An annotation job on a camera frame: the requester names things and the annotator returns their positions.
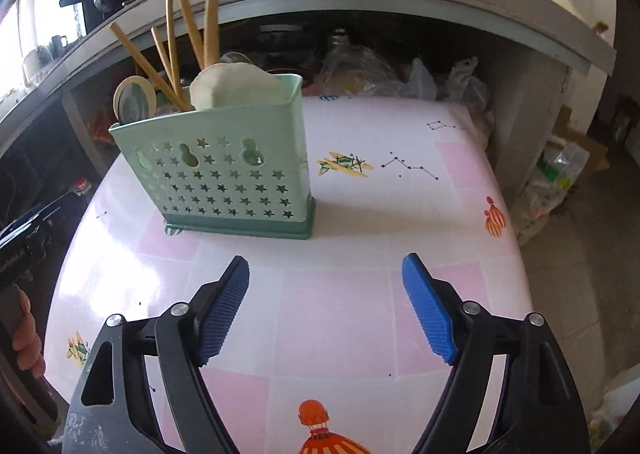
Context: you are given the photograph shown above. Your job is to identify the person's left hand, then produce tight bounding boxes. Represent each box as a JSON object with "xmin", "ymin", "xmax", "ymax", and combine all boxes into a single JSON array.
[{"xmin": 12, "ymin": 295, "xmax": 47, "ymax": 377}]

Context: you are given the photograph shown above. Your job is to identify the pink printed tablecloth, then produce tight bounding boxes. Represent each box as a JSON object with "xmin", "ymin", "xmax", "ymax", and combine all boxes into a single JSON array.
[{"xmin": 45, "ymin": 95, "xmax": 533, "ymax": 454}]

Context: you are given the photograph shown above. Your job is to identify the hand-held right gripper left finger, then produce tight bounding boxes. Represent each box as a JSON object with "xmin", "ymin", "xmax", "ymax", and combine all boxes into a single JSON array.
[{"xmin": 62, "ymin": 255, "xmax": 251, "ymax": 454}]

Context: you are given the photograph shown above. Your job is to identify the white plastic bags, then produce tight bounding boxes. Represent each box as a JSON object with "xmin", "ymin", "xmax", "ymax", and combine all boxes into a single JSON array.
[{"xmin": 400, "ymin": 57, "xmax": 493, "ymax": 111}]

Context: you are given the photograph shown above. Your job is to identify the cardboard box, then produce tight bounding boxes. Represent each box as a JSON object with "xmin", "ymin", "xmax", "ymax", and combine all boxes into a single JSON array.
[{"xmin": 556, "ymin": 104, "xmax": 612, "ymax": 171}]

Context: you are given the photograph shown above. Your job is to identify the pale cup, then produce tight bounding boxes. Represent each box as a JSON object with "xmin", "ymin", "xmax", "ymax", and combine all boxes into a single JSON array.
[{"xmin": 22, "ymin": 48, "xmax": 52, "ymax": 88}]

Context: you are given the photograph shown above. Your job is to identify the clear bag yellow contents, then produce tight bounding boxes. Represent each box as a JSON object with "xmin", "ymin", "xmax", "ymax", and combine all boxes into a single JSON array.
[{"xmin": 319, "ymin": 29, "xmax": 403, "ymax": 96}]

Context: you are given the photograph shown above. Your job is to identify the cream plastic ladle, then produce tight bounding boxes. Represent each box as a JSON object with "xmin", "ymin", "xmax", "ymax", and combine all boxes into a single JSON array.
[{"xmin": 113, "ymin": 76, "xmax": 157, "ymax": 125}]

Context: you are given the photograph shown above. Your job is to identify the bundle of wooden chopsticks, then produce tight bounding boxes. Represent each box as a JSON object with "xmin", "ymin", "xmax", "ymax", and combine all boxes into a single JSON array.
[{"xmin": 109, "ymin": 0, "xmax": 221, "ymax": 112}]

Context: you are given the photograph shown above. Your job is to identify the white shell-shaped spoon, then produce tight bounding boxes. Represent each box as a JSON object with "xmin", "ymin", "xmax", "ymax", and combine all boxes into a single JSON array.
[{"xmin": 190, "ymin": 63, "xmax": 288, "ymax": 111}]

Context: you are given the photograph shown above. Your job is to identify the orange bag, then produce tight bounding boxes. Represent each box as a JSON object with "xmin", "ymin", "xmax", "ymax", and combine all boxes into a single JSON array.
[{"xmin": 85, "ymin": 107, "xmax": 118, "ymax": 147}]

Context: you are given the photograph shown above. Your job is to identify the plastic bag of packets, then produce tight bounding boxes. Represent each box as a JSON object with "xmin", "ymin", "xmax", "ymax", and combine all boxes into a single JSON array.
[{"xmin": 515, "ymin": 134, "xmax": 592, "ymax": 246}]

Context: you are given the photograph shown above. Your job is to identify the green star-holed utensil holder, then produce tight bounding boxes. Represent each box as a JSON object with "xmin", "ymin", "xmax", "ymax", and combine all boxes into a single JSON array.
[{"xmin": 109, "ymin": 74, "xmax": 317, "ymax": 240}]

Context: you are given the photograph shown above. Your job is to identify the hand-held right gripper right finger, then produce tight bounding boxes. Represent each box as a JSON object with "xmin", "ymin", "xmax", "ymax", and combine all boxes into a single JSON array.
[{"xmin": 401, "ymin": 253, "xmax": 593, "ymax": 454}]

